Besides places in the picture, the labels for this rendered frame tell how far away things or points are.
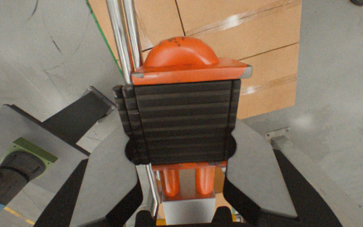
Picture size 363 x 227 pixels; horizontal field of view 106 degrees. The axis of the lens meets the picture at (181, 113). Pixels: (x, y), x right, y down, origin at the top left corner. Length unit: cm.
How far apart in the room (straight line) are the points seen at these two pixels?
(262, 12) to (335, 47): 119
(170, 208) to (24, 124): 98
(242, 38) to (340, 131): 206
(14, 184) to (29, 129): 27
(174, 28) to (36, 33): 130
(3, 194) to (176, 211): 94
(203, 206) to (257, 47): 87
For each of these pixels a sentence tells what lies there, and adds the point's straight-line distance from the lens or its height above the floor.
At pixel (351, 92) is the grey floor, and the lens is 240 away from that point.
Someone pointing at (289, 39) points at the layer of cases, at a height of 54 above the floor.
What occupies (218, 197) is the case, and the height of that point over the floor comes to 95.
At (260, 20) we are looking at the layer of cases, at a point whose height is 54.
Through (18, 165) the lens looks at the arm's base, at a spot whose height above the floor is 86.
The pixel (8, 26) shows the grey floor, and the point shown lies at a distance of 197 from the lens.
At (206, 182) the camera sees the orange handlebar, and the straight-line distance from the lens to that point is 17.
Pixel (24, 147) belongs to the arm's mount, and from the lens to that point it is 113.
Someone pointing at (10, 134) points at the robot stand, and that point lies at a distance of 120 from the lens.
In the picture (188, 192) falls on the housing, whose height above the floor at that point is 128.
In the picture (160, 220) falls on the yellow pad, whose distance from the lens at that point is 55.
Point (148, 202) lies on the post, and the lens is 159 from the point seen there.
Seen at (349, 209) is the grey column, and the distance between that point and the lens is 169.
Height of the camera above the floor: 138
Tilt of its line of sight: 62 degrees down
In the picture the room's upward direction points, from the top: 177 degrees clockwise
